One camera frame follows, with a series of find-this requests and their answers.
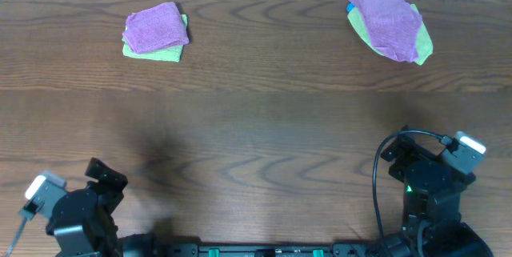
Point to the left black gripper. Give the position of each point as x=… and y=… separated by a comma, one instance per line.
x=114, y=189

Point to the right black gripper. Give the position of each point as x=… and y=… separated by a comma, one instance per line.
x=402, y=142

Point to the purple microfiber cloth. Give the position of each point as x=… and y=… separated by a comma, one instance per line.
x=155, y=28

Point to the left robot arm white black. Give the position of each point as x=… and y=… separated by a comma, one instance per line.
x=82, y=221

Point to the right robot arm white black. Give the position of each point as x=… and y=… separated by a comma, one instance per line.
x=433, y=183

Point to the crumpled purple cloth on pile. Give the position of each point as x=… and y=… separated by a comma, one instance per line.
x=392, y=26

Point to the folded green cloth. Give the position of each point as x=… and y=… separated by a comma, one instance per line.
x=172, y=53

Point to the blue cloth under pile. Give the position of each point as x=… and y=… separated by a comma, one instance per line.
x=349, y=7

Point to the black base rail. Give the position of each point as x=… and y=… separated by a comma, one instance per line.
x=336, y=250

